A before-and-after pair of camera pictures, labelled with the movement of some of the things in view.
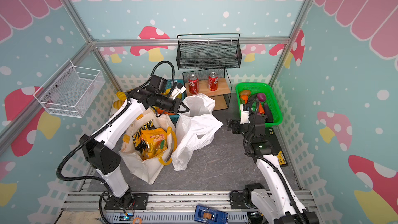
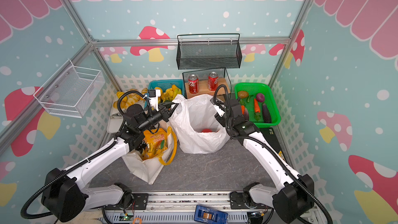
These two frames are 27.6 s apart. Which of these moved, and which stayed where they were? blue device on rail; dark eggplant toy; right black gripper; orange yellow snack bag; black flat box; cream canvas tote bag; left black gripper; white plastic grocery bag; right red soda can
Moved: left black gripper; right black gripper; white plastic grocery bag
Stayed: dark eggplant toy; right red soda can; cream canvas tote bag; black flat box; blue device on rail; orange yellow snack bag
